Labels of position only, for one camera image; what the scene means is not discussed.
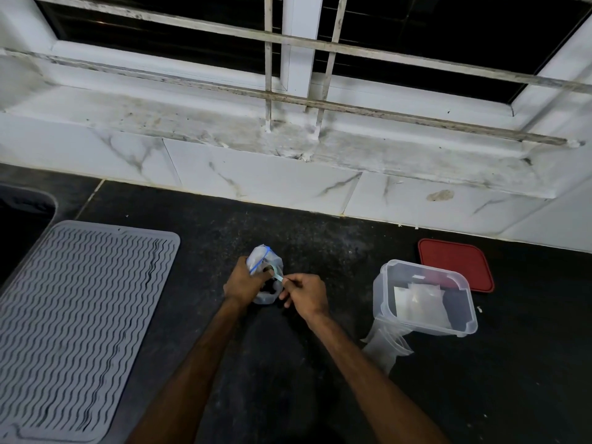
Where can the person's left hand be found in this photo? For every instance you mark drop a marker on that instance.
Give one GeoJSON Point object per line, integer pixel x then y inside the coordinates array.
{"type": "Point", "coordinates": [241, 284]}

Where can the clear zip bag blue seal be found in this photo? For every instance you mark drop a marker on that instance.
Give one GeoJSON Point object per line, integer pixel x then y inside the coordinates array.
{"type": "Point", "coordinates": [266, 272]}

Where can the person's right forearm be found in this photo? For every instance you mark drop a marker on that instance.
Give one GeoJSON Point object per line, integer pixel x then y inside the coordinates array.
{"type": "Point", "coordinates": [374, 383]}

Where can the person's right hand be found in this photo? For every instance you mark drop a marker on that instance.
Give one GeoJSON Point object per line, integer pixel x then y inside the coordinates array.
{"type": "Point", "coordinates": [305, 293]}

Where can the white sachet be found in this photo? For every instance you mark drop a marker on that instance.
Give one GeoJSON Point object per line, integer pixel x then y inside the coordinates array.
{"type": "Point", "coordinates": [423, 302]}

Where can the person's right thumb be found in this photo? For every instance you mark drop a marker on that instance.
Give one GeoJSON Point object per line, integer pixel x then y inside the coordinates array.
{"type": "Point", "coordinates": [292, 280]}

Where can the light green measuring spoon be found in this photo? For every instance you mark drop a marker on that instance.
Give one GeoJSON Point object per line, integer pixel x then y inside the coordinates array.
{"type": "Point", "coordinates": [276, 275]}

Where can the clear plastic container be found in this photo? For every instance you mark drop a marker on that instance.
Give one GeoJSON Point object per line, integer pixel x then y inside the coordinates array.
{"type": "Point", "coordinates": [423, 298]}

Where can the person's left forearm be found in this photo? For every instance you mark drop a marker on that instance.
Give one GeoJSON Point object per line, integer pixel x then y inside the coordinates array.
{"type": "Point", "coordinates": [194, 374]}

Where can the metal window grille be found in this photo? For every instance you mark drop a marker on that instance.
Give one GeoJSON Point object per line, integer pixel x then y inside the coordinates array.
{"type": "Point", "coordinates": [300, 78]}

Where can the white window frame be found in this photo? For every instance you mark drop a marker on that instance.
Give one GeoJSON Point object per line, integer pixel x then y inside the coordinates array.
{"type": "Point", "coordinates": [300, 46]}

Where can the person's left thumb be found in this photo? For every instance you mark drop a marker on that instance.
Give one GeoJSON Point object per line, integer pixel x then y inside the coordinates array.
{"type": "Point", "coordinates": [264, 273]}

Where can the black sink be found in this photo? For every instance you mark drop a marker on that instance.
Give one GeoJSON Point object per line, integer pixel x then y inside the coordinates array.
{"type": "Point", "coordinates": [21, 226]}

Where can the grey ribbed drying mat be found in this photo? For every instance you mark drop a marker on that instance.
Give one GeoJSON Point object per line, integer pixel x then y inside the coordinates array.
{"type": "Point", "coordinates": [76, 328]}

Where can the red container lid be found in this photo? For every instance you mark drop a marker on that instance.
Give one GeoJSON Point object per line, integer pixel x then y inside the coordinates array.
{"type": "Point", "coordinates": [458, 264]}

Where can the empty clear plastic bag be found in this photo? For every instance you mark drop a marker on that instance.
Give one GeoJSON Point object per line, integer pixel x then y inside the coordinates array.
{"type": "Point", "coordinates": [386, 346]}

